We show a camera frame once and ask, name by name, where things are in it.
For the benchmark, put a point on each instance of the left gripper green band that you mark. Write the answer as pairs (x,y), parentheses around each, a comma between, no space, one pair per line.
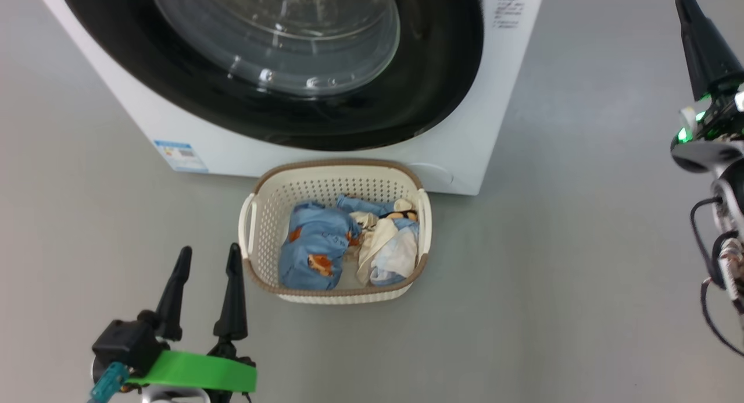
(197,374)

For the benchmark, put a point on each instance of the white front-load washing machine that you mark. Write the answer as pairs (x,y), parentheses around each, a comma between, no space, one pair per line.
(459,124)

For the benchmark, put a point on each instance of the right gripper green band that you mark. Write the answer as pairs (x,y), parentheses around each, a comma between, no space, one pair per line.
(706,150)

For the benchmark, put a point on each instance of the black glass washing machine door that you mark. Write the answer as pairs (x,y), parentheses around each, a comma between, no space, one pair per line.
(128,42)

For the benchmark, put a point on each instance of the blue energy label sticker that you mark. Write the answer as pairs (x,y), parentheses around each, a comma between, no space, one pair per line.
(181,156)

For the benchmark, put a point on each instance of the small printed text label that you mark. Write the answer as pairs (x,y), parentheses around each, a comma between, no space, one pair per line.
(509,10)

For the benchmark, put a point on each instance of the round white filter cover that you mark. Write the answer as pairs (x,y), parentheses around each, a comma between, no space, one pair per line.
(433,173)

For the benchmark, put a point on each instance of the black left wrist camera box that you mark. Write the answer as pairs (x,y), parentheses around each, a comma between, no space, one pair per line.
(125,343)

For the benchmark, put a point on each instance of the cream and light-blue garment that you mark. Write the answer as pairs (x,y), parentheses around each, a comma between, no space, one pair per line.
(390,253)

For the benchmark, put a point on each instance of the cream perforated laundry basket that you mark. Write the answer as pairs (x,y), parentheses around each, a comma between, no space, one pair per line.
(325,184)

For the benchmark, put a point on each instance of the blue garment with orange prints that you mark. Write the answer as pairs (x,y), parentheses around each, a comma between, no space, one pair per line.
(317,240)

